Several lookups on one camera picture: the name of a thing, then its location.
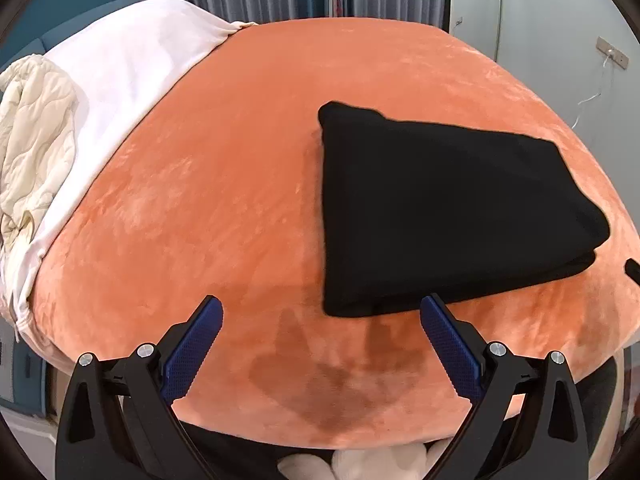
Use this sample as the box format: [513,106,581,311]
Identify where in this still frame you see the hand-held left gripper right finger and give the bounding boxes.
[420,293,591,480]

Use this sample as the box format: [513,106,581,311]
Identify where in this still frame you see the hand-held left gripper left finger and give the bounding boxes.
[55,295,224,480]

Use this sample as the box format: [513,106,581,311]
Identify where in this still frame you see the black pants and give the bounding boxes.
[317,101,612,318]

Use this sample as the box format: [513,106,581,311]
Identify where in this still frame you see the orange plush blanket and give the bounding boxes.
[22,19,640,451]

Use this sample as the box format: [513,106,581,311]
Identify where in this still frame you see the grey-blue nightstand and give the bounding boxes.
[0,317,51,421]

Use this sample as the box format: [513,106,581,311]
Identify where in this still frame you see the cream quilted comforter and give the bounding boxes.
[0,55,81,281]

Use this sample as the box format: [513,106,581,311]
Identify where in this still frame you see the white bed sheet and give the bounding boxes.
[10,0,258,343]

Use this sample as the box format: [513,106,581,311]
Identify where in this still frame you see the thin gold pole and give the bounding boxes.
[492,0,507,59]

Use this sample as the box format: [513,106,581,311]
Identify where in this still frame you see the teal padded headboard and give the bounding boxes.
[0,0,153,73]

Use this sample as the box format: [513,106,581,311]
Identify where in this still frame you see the white cable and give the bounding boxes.
[574,54,615,132]

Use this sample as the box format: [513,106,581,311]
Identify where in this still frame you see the wall power socket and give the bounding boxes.
[596,36,629,69]

